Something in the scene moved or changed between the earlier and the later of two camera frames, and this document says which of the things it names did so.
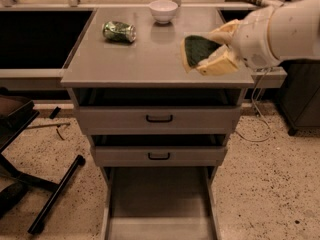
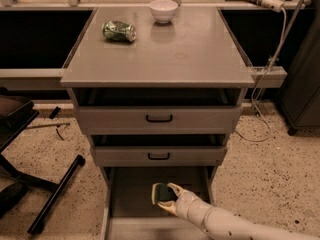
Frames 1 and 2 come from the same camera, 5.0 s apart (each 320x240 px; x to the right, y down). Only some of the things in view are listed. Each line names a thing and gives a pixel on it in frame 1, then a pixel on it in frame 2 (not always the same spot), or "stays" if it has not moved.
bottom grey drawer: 160,203 stays
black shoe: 11,195 stays
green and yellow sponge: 192,48 to 161,192
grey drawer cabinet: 160,131 stays
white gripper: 256,39 to 187,203
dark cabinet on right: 299,97 stays
